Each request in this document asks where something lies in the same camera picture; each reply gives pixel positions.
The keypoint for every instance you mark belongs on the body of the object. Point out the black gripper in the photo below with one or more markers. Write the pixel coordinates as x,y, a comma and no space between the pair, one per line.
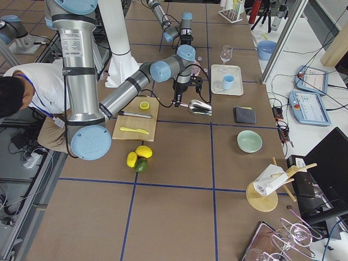
179,88
185,39

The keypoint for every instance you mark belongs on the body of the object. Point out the silver metal ice scoop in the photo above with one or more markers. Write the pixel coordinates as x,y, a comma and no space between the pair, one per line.
197,107

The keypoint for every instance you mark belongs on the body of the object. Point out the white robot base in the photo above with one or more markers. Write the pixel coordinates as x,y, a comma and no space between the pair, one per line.
122,64

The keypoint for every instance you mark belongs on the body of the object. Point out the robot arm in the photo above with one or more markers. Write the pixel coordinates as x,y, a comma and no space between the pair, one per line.
75,21
182,31

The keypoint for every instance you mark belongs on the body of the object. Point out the blue cup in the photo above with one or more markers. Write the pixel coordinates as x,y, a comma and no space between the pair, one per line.
227,82

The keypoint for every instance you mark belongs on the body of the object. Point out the pink bowl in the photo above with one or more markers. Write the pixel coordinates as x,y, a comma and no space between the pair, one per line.
196,68

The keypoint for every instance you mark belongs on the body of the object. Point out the lemon half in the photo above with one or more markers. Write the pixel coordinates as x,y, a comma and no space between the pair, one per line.
144,105

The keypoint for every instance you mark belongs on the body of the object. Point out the cream serving tray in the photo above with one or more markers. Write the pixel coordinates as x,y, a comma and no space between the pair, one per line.
216,80

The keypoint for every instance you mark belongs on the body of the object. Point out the clear wine glass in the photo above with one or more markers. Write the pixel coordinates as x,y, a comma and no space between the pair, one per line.
225,56

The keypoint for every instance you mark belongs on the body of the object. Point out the wooden cutting board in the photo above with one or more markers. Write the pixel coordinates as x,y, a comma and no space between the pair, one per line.
137,122

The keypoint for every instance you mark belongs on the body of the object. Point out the yellow plastic knife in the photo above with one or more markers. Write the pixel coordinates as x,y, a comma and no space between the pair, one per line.
139,130

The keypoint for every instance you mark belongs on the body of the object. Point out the grey yellow cloth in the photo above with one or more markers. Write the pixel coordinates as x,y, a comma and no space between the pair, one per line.
244,115

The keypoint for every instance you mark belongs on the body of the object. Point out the yellow lemon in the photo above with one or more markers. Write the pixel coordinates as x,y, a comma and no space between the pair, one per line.
144,151
131,160

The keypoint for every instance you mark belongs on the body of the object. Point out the red bottle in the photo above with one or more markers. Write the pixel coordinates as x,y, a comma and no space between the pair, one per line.
254,11

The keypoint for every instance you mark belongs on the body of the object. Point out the blue bowl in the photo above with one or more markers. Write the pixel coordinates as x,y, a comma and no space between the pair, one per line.
265,49

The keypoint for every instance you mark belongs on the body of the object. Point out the green bowl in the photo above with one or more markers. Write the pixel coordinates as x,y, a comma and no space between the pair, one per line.
249,141

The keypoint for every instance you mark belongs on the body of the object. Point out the green avocado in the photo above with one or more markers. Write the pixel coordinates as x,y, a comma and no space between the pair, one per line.
141,165

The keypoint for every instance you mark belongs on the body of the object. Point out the far teach pendant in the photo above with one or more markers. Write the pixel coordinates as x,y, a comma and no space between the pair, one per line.
312,80

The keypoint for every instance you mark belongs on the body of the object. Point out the teach pendant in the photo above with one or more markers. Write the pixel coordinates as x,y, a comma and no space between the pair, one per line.
308,108
312,80

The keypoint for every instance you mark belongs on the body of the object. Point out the near teach pendant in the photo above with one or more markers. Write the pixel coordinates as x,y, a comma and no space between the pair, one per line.
308,108

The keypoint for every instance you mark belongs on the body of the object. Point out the person in white shirt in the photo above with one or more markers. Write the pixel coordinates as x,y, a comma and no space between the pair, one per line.
39,86

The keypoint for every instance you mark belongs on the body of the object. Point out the wooden stand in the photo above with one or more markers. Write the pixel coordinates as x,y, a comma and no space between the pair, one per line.
261,193

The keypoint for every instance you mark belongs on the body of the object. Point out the white wire cup rack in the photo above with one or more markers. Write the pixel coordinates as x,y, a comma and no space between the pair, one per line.
232,10

